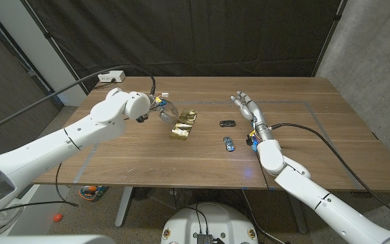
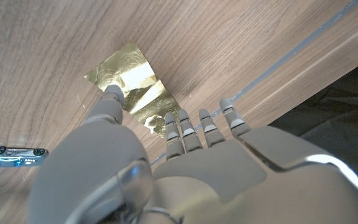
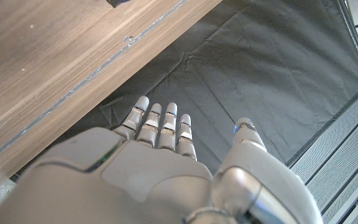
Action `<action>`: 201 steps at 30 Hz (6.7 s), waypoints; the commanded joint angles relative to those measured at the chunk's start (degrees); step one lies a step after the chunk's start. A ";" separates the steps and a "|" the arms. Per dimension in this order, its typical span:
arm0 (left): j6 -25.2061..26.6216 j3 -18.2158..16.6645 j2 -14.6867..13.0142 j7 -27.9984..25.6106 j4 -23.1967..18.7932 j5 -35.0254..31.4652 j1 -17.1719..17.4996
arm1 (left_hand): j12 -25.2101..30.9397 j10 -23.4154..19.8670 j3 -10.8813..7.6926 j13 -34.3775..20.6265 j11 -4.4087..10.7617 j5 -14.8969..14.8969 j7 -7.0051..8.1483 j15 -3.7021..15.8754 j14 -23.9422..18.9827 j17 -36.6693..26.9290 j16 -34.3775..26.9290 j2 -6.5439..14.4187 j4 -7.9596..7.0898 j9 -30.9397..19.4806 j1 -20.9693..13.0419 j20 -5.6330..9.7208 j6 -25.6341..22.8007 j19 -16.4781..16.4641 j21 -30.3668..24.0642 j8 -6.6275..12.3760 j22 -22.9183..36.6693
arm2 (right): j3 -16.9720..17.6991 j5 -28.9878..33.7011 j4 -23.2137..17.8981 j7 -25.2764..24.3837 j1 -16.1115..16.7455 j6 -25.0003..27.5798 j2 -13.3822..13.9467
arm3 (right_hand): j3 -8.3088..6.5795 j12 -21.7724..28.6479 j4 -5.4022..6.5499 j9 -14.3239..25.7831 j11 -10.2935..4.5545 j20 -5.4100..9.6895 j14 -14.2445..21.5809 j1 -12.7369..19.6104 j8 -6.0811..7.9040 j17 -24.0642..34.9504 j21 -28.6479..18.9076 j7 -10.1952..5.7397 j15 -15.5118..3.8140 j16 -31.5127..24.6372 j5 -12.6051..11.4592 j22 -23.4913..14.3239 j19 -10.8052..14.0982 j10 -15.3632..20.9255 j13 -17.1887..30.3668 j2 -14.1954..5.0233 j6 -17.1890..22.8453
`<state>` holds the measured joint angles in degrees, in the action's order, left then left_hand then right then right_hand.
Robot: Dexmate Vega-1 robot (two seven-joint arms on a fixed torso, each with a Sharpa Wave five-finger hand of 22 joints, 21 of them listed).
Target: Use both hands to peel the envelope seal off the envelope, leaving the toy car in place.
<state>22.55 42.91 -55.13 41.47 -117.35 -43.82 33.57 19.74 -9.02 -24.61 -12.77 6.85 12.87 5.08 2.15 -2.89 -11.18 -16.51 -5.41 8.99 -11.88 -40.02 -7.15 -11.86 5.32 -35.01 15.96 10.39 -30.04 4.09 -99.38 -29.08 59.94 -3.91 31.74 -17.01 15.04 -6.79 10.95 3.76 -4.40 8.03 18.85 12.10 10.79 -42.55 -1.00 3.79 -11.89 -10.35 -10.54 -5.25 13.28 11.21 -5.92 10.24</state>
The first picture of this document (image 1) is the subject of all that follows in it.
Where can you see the white power strip box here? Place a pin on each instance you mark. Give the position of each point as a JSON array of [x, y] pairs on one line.
[[111, 76]]

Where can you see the black toy car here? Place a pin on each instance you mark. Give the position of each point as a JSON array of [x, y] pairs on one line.
[[227, 123]]

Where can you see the blue toy car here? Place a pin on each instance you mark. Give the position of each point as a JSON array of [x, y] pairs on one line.
[[229, 144]]

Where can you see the small orange ball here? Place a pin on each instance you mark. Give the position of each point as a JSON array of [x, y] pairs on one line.
[[58, 217]]

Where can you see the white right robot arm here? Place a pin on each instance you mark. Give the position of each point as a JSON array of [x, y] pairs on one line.
[[317, 200]]

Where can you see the black backdrop stand pole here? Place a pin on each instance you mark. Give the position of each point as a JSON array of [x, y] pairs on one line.
[[330, 35], [51, 40]]

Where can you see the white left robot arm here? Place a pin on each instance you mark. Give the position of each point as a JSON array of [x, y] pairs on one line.
[[46, 149]]

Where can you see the black backdrop curtain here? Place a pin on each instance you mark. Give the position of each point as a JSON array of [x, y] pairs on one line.
[[198, 34]]

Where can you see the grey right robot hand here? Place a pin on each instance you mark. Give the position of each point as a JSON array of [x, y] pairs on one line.
[[254, 113]]

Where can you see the grey metal table leg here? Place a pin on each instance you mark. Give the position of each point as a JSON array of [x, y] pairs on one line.
[[123, 206], [299, 217]]

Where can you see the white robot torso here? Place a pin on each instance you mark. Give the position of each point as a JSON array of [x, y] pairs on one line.
[[208, 220]]

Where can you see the white floor platform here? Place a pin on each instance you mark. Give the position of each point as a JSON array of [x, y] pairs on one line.
[[42, 210]]

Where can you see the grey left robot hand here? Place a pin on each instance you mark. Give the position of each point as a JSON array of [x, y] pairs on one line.
[[168, 110]]

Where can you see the orange teal floor toy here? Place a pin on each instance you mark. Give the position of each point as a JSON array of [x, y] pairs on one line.
[[91, 192]]

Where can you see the gold foil envelope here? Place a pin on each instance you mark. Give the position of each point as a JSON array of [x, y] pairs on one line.
[[185, 127]]

